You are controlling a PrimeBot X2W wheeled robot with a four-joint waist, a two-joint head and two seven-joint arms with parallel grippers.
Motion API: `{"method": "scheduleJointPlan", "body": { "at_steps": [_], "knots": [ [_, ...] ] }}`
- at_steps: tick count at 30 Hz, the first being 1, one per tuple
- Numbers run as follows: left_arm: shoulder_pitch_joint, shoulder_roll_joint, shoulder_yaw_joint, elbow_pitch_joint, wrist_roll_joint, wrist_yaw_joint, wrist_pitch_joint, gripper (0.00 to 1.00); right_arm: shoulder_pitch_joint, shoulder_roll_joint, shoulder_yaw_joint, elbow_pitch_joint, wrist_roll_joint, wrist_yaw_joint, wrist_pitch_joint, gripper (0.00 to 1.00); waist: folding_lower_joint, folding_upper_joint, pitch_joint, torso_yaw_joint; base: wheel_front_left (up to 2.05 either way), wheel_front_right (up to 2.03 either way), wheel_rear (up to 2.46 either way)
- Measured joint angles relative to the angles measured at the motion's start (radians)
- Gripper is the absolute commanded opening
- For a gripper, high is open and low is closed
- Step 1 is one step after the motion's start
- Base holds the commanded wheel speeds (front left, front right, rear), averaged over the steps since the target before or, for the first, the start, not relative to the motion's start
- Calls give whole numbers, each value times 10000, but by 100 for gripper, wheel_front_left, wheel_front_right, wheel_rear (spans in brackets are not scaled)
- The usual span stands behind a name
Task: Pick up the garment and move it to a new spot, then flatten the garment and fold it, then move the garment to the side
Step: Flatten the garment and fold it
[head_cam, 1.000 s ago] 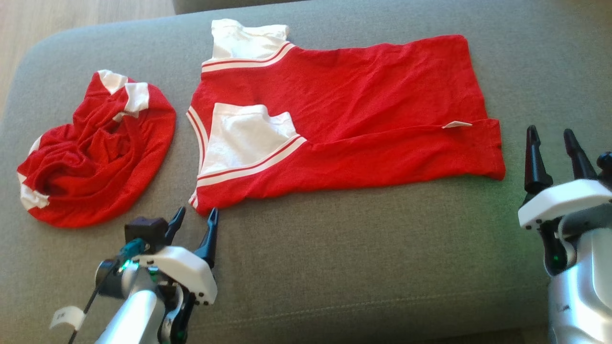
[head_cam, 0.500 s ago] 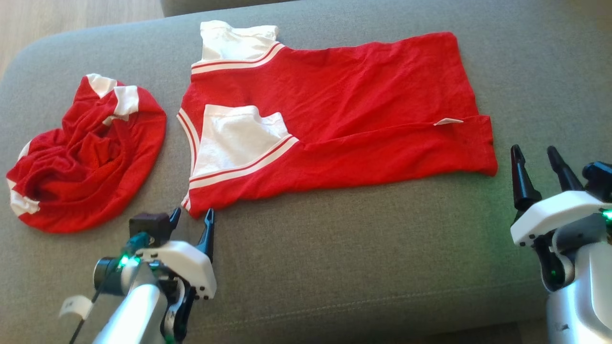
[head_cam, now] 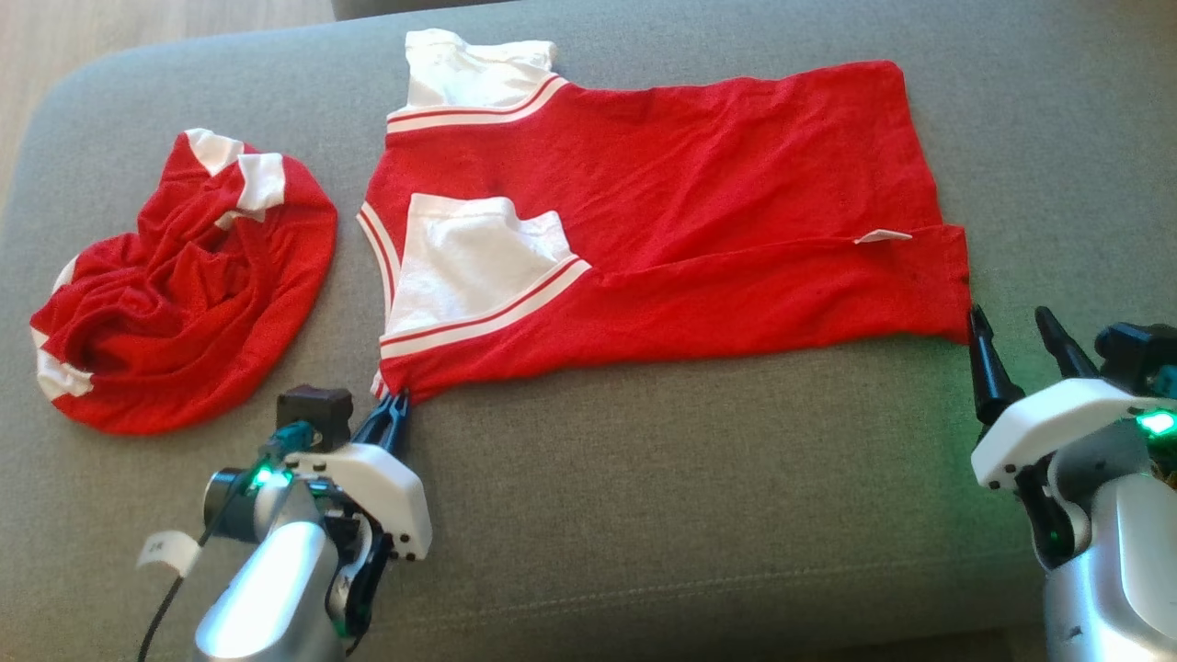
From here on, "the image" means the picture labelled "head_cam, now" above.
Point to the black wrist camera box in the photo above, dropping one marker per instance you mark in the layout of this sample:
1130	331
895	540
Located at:
317	414
1136	354

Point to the red white basketball jersey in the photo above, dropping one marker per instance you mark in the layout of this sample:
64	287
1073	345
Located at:
699	184

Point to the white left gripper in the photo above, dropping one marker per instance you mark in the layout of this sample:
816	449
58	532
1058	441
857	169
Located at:
391	496

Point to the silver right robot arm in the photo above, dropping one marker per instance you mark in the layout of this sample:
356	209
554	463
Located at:
1122	570

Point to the red white basketball shorts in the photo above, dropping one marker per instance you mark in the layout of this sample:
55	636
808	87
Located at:
184	313

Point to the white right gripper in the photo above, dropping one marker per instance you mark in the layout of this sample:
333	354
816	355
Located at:
1057	423

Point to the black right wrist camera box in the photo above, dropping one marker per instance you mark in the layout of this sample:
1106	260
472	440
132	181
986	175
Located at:
1136	354

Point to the large grey sofa seat cushion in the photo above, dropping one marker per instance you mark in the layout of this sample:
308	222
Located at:
644	515

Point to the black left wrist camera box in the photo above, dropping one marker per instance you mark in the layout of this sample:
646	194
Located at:
317	414

